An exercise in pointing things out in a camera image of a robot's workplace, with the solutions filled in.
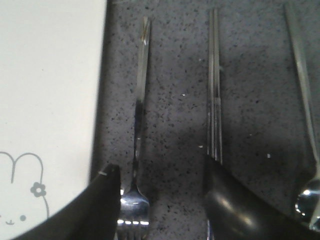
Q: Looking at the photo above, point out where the silver metal fork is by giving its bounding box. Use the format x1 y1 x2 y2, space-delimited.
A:
116 16 151 240

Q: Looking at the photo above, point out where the silver metal chopsticks pair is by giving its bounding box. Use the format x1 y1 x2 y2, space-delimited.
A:
206 7 224 240

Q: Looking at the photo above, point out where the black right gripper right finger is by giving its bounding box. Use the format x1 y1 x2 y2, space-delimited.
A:
204 156 320 240

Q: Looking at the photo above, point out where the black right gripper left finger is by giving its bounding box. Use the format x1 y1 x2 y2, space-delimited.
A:
16 164 121 240

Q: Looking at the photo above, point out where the beige rabbit serving tray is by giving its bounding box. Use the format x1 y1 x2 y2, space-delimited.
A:
0 0 107 240

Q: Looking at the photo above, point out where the silver metal spoon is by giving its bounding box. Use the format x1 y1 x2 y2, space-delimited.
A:
284 1 320 232

